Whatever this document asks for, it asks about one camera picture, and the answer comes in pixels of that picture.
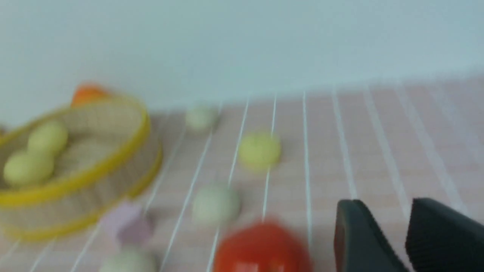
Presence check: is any yellow bamboo steamer tray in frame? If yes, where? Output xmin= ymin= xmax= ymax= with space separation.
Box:
xmin=1 ymin=95 xmax=163 ymax=241

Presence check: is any pink checkered tablecloth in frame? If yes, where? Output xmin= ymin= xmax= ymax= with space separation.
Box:
xmin=1 ymin=73 xmax=484 ymax=272

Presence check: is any orange fruit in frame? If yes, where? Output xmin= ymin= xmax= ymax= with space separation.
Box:
xmin=70 ymin=82 xmax=112 ymax=107

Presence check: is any pink foam cube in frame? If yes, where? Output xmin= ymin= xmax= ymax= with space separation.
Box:
xmin=101 ymin=201 xmax=154 ymax=246

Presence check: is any yellow bun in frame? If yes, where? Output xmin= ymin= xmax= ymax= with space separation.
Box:
xmin=3 ymin=150 xmax=55 ymax=187
xmin=237 ymin=131 xmax=282 ymax=172
xmin=27 ymin=120 xmax=69 ymax=156

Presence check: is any red pomegranate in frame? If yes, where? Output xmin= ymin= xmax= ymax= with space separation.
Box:
xmin=212 ymin=221 xmax=313 ymax=272

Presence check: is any white bun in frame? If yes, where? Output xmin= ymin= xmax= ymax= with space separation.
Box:
xmin=98 ymin=247 xmax=158 ymax=272
xmin=185 ymin=106 xmax=219 ymax=131
xmin=192 ymin=185 xmax=242 ymax=226

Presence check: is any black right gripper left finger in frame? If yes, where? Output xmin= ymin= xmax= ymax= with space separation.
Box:
xmin=334 ymin=199 xmax=409 ymax=272

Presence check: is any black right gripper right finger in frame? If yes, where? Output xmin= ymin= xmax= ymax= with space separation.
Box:
xmin=405 ymin=198 xmax=484 ymax=272

